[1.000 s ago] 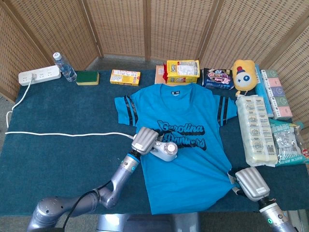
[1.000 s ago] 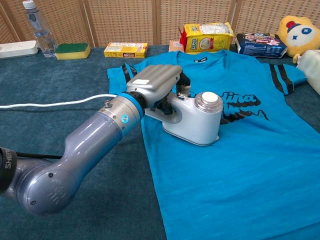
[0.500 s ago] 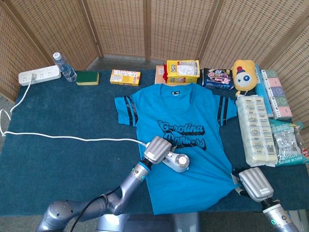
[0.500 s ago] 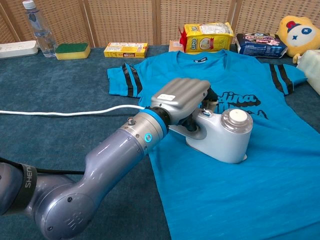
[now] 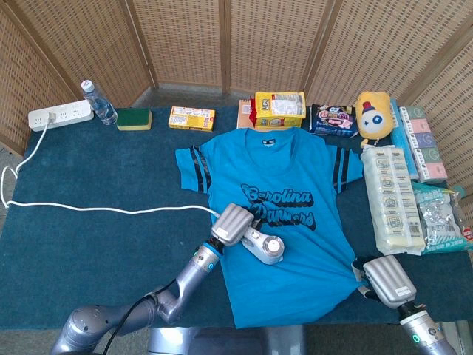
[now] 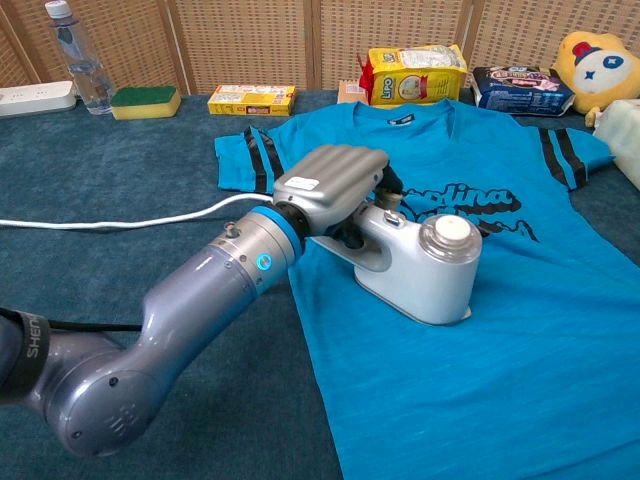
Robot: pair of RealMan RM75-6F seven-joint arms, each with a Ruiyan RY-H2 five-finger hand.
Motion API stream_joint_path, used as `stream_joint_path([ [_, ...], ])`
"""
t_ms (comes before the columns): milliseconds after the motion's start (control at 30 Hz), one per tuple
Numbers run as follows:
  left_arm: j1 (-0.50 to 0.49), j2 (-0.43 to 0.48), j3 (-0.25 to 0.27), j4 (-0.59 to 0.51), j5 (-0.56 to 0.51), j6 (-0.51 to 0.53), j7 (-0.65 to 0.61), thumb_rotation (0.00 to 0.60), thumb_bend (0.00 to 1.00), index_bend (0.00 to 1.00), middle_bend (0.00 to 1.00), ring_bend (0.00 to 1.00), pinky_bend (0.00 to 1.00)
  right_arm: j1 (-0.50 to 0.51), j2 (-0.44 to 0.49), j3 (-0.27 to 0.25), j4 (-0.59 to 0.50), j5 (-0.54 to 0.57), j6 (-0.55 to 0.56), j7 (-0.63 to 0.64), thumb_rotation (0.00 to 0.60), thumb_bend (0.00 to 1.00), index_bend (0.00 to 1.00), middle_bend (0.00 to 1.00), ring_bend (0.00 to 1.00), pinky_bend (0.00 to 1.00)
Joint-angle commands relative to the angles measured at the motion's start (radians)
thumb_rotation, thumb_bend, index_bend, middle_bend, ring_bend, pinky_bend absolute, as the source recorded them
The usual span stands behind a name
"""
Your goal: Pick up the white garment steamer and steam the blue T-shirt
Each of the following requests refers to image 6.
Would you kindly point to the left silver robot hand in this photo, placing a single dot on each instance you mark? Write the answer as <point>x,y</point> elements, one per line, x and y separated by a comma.
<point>330,185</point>

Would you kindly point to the white handheld steam iron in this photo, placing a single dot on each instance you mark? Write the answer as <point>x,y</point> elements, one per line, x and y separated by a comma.
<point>430,280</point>

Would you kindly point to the blue printed t-shirt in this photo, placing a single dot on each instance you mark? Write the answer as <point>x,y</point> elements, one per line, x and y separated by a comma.
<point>500,350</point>

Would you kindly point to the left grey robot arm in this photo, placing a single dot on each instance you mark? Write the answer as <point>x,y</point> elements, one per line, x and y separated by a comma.
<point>200,300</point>

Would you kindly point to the yellow cardboard snack box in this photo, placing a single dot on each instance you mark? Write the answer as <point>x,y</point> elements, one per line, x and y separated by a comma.
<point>250,102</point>

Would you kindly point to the yellow Lipo snack bag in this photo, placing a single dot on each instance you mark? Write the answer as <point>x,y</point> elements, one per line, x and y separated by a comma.
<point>415,75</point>

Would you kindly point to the wicker folding screen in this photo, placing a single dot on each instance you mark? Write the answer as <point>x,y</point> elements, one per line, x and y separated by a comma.
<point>250,40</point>

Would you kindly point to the green yellow sponge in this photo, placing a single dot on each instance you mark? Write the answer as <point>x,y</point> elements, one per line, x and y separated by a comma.
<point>145,102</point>

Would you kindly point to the dark teal table cover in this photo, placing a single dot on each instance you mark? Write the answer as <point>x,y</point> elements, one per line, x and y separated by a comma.
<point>125,175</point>

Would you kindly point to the dark sanitary pad pack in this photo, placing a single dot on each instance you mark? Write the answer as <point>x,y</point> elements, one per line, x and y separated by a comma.
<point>520,95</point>

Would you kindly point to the clear plastic water bottle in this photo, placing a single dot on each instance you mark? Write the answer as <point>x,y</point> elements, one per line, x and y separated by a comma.
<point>75,50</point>

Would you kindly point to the yellow plush toy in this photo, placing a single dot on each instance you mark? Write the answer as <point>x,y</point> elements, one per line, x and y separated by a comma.
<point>600,70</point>

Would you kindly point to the cream wrapped tissue pack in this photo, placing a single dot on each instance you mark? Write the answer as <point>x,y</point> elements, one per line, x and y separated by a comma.
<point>625,135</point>

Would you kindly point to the white power strip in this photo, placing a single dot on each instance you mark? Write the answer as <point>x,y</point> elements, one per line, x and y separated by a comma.
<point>35,97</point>

